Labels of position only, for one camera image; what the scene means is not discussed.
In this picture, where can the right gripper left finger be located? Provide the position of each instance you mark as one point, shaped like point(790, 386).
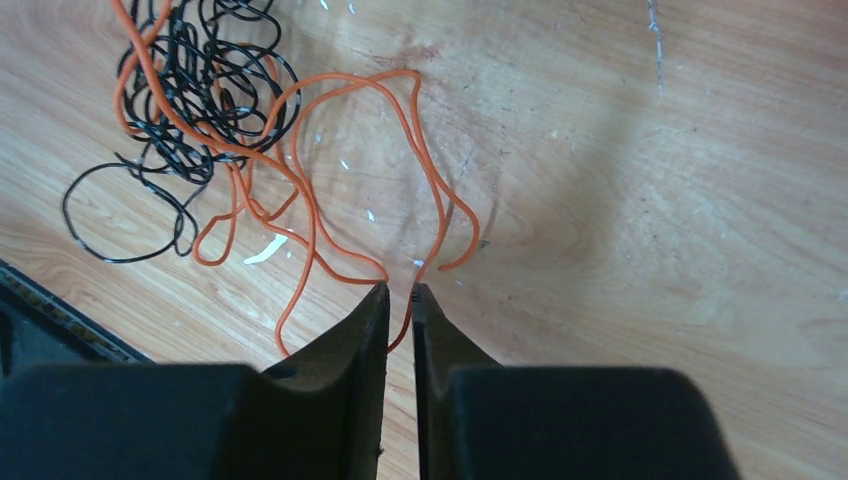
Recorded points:
point(315, 415)

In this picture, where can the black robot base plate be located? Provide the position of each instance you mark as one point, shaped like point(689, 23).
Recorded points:
point(38, 328)

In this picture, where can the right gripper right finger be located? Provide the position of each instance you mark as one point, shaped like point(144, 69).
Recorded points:
point(478, 419)

